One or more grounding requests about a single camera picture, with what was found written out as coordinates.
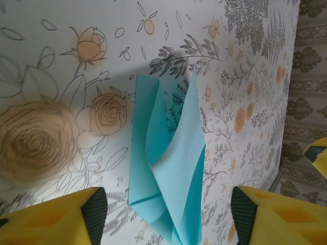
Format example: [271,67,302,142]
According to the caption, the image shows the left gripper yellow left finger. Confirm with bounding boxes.
[0,187,108,245]

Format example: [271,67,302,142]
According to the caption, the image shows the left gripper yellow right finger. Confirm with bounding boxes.
[231,185,327,245]

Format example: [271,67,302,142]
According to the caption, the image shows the light blue paper sheet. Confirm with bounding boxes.
[128,63,207,245]

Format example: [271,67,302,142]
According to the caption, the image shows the floral patterned table mat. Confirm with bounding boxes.
[0,0,301,245]

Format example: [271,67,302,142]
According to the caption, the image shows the right aluminium side rail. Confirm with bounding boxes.
[267,163,286,197]

